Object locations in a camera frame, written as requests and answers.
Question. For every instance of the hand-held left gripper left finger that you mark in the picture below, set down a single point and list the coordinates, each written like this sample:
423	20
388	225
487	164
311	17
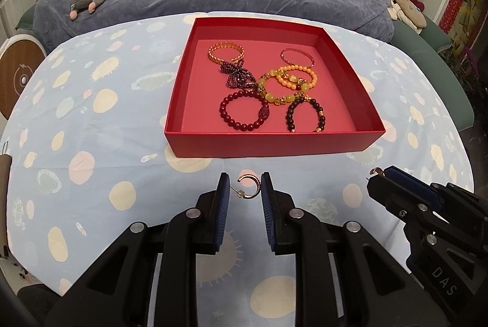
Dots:
221	212

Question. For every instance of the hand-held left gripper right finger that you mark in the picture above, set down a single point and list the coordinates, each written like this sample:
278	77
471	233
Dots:
268	212

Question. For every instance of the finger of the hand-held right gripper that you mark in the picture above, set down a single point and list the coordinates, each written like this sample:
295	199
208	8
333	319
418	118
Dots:
411	184
392	199

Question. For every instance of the gold hoop earring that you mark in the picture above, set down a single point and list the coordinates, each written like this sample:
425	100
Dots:
379	170
258	185

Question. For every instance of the red cardboard box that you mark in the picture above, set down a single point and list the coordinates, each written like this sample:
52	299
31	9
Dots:
267	146

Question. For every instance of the thin rose gold bangle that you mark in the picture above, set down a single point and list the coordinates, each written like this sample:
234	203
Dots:
297	49

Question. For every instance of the green plant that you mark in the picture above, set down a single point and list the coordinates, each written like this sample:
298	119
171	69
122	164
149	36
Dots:
471	45

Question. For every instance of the beige plush toy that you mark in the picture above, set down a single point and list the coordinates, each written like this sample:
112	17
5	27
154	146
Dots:
410	9

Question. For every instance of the brown flat board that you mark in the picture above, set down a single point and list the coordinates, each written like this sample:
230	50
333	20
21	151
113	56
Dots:
3	197

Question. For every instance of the green upholstered bed frame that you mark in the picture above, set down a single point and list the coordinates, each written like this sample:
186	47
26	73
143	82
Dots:
438	64

